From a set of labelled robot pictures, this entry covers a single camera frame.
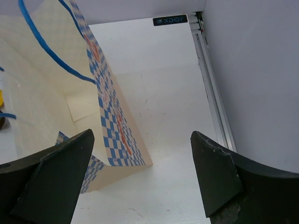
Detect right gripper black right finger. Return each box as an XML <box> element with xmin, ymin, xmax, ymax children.
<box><xmin>191</xmin><ymin>131</ymin><xmax>299</xmax><ymax>224</ymax></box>

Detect aluminium table frame rail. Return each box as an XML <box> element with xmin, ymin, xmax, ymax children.
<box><xmin>188</xmin><ymin>12</ymin><xmax>237</xmax><ymax>152</ymax></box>

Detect checkered paper bag blue handles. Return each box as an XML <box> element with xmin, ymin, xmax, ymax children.
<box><xmin>0</xmin><ymin>0</ymin><xmax>153</xmax><ymax>193</ymax></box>

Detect black XDOF label plate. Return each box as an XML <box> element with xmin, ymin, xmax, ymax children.
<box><xmin>153</xmin><ymin>14</ymin><xmax>188</xmax><ymax>26</ymax></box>

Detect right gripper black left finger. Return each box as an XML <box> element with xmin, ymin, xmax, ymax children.
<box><xmin>0</xmin><ymin>129</ymin><xmax>94</xmax><ymax>224</ymax></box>

